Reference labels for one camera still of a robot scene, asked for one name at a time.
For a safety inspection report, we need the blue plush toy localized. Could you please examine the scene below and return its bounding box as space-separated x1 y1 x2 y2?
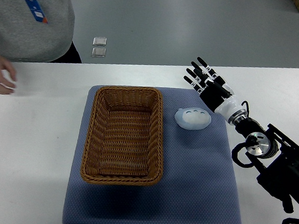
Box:
175 107 211 130

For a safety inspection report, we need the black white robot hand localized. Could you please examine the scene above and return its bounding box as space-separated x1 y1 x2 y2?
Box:
184 57 247 124

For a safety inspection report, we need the blue ID badge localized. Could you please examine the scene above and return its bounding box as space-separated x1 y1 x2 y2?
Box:
25 0 48 24

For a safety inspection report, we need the lower silver floor socket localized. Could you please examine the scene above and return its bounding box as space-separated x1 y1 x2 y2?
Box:
91 47 106 57

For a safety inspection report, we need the blue quilted mat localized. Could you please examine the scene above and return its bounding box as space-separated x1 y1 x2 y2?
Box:
62 86 242 224

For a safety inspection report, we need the brown wicker basket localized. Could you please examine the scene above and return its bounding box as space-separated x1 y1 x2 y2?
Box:
80 86 163 186

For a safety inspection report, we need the upper silver floor socket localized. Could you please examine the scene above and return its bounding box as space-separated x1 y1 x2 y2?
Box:
92 36 107 46

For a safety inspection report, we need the person in grey sweater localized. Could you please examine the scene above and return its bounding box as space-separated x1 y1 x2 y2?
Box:
0 0 81 63

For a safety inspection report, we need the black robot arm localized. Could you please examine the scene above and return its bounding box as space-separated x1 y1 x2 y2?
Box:
185 58 299 214

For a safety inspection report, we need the silver floor socket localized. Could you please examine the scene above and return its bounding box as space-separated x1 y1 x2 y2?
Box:
91 47 106 57
92 36 107 46

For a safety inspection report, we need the black cable loop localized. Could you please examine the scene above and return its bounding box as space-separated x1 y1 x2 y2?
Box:
230 142 259 168

